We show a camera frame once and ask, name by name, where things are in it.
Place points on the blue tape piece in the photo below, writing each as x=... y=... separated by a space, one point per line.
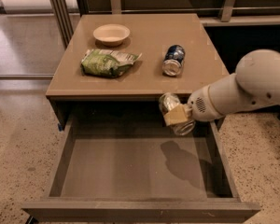
x=60 y=128

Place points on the green white 7up can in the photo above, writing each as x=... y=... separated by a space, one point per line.
x=167 y=102

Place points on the beige paper bowl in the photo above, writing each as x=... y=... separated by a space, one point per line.
x=111 y=35

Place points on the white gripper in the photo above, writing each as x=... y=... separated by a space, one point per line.
x=200 y=106

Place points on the blue pepsi can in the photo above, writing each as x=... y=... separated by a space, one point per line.
x=173 y=61

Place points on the grey cabinet with counter top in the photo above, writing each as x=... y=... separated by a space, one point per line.
x=151 y=36

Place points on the open grey top drawer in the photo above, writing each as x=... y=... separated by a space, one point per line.
x=141 y=173

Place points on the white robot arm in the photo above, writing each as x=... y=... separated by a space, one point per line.
x=254 y=84

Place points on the metal railing frame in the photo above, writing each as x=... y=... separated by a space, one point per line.
x=263 y=13

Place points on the green chip bag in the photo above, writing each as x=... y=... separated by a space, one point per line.
x=107 y=62

